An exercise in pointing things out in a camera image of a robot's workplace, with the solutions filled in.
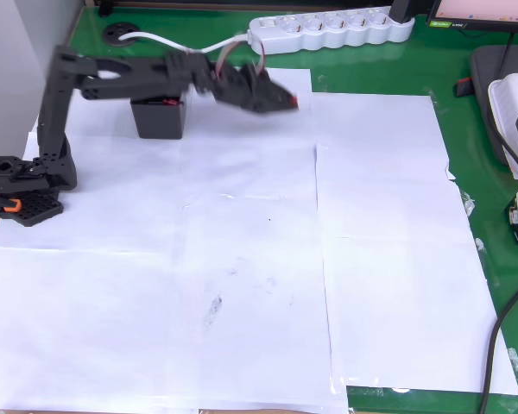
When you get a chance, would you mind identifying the black open box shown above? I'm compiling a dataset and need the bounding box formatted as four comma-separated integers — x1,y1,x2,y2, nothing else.
129,88,189,141

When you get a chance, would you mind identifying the white power strip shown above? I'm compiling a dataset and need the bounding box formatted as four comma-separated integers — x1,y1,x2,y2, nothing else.
247,6,416,56

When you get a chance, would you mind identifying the white paper sheet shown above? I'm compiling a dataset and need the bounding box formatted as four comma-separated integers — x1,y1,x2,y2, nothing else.
309,91,476,241
0,54,319,254
0,244,351,414
320,235,518,396

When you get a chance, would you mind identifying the black plug adapter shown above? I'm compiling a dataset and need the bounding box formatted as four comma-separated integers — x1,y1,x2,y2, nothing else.
388,0,417,24

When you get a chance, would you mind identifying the red black usb stick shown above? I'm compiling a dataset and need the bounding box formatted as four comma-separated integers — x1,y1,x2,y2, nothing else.
454,76,475,99

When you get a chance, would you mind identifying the grey pad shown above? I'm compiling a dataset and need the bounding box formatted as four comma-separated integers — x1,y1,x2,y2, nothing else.
469,44,518,167

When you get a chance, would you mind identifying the black computer monitor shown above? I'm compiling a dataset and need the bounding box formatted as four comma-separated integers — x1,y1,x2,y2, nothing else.
426,0,518,35

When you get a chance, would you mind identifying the white plastic container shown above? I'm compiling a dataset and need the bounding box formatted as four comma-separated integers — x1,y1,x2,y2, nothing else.
487,72,518,181

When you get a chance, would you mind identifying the orange black clamp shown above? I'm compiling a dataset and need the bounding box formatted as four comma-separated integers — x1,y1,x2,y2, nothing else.
0,191,23,216

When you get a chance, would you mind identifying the red white servo wire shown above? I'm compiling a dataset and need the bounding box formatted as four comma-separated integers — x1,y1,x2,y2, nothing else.
214,39,268,81

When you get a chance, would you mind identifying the white power strip cable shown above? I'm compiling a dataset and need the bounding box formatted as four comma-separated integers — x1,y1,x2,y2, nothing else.
118,31,252,55

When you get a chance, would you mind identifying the black cable grommet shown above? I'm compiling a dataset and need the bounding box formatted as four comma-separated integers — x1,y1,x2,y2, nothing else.
102,22,141,46

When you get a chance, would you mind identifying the thin black monitor cable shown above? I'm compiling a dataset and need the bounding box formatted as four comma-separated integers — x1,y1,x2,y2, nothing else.
499,31,515,81

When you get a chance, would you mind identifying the thick black cable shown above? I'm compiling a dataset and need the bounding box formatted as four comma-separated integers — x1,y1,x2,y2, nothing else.
477,274,518,414

